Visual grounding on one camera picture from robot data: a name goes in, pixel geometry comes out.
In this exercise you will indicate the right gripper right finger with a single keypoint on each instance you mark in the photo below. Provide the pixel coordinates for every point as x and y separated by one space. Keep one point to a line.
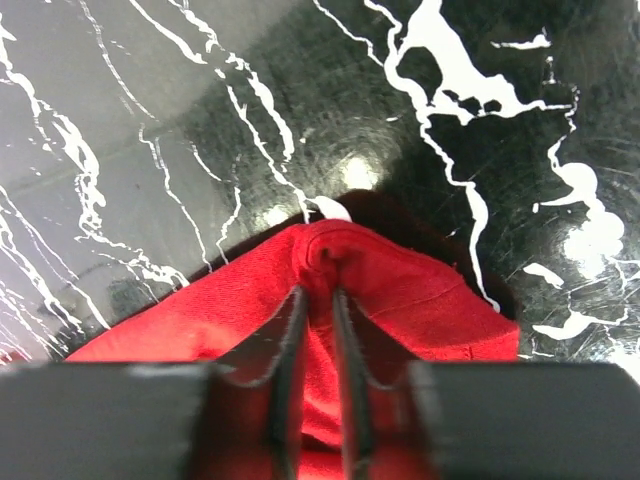
377 413

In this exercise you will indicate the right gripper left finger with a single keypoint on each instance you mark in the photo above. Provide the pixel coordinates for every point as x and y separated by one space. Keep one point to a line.
258 404

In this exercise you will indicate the dark red t shirt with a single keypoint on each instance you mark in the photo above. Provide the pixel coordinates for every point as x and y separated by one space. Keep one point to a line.
421 301

